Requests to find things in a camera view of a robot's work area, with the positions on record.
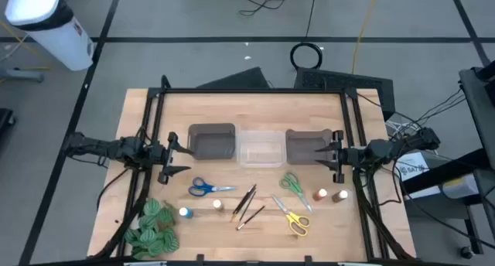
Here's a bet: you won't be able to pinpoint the white printed paper sheet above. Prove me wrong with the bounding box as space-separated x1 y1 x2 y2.
396 152 430 182

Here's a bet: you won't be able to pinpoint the dark grey plastic bin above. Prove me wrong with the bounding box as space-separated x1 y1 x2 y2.
285 128 334 165
187 122 237 161

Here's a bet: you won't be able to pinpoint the black hanging cable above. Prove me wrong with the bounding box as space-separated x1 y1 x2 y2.
304 0 319 43

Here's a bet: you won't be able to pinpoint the black paintbrush gold ferrule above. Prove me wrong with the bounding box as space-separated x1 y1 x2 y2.
238 190 258 223
230 183 258 223
233 183 258 220

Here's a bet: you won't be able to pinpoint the artificial green leafy plant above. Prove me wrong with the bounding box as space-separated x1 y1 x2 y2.
123 197 181 261

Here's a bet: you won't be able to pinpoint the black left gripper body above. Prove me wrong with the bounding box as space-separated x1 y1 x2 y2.
148 131 179 186

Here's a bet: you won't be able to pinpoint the black floor equipment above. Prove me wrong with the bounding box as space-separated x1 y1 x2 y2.
0 107 16 143

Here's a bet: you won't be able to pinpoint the black aluminium rig frame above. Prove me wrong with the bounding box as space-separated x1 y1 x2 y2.
92 74 415 264

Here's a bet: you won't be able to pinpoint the grey metal stand foot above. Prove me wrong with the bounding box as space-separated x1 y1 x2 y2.
0 66 44 84

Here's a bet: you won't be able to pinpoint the white cable bundle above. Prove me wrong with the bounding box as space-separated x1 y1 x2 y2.
385 120 426 143

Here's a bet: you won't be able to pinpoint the yellow handled scissors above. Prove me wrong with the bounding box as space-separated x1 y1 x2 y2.
271 195 311 237

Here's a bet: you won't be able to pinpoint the blue handled scissors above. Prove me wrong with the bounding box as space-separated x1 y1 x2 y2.
188 176 237 198

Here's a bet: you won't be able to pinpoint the black flat panel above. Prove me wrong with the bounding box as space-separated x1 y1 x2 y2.
196 66 271 90

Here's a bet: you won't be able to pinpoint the white trash can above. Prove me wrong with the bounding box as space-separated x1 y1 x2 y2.
4 0 95 72

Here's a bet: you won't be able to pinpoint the green handled scissors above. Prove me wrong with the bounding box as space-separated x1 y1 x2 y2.
278 172 314 214

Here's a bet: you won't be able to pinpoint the white plastic canister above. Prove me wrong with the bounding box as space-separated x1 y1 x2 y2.
442 172 480 200

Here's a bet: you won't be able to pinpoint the clear plastic bin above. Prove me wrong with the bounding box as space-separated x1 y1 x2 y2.
235 130 288 169

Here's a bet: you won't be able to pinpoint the coiled black cable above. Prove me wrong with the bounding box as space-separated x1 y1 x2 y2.
289 42 324 70

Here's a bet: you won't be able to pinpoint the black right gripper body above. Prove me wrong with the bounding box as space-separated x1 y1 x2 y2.
330 129 364 184

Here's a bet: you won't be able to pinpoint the black equipment cart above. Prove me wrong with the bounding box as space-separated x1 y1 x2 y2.
401 66 495 255

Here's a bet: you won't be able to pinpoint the black paintbrush silver ferrule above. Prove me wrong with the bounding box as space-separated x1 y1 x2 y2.
236 205 267 231

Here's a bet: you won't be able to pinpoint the yellow hanging cable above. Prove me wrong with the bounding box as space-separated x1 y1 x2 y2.
350 0 381 74

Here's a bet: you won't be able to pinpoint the black floor cable tangle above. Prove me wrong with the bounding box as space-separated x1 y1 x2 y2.
204 0 310 16

